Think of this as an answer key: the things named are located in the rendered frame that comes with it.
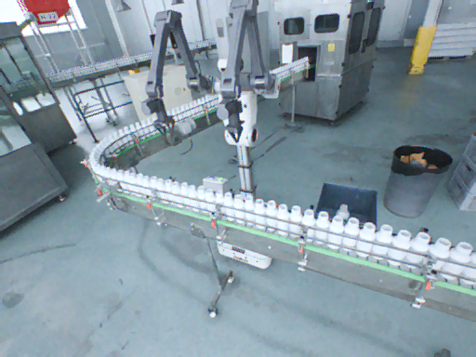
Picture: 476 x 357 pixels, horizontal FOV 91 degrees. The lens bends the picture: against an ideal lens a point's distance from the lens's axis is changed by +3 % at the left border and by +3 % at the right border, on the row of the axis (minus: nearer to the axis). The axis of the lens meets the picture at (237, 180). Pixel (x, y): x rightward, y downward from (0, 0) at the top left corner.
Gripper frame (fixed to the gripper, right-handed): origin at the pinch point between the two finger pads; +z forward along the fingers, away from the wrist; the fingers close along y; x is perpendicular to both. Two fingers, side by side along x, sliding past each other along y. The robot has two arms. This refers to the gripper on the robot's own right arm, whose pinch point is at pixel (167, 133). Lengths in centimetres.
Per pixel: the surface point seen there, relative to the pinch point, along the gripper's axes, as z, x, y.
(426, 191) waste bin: 101, 166, -127
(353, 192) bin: 49, 103, -37
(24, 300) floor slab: 140, -151, 91
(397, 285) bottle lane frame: 48, 124, 21
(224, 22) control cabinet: -35, -232, -515
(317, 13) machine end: -36, 16, -359
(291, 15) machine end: -38, -29, -374
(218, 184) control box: 29.0, 30.1, 2.6
